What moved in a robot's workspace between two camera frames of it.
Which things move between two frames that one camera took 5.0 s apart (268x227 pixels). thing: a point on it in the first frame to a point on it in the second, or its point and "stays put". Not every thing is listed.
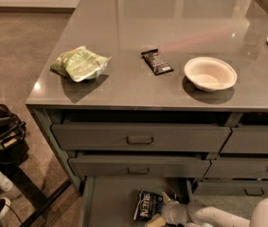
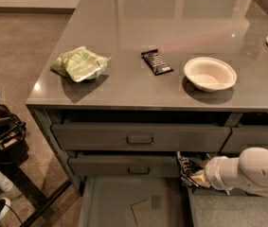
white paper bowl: x=209 y=74 stays put
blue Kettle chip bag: x=149 y=204 to x=187 y=165
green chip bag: x=80 y=63 stays put
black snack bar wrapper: x=156 y=62 stays put
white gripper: x=171 y=210 to x=213 y=173
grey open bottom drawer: x=108 y=200 stays put
